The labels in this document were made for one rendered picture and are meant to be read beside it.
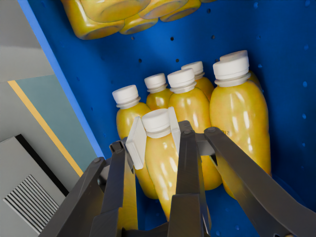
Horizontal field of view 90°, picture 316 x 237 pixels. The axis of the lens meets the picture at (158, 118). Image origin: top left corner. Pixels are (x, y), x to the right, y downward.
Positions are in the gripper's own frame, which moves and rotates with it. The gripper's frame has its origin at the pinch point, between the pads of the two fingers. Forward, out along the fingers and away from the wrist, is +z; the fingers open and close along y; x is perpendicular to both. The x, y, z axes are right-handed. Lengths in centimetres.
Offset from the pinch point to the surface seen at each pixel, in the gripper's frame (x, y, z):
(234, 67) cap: 4.1, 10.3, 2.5
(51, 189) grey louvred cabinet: -73, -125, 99
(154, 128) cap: -0.3, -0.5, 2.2
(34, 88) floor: 15, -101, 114
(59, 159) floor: -53, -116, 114
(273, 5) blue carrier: 9.2, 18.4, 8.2
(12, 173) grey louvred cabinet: -40, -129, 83
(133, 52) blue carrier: 9.8, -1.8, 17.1
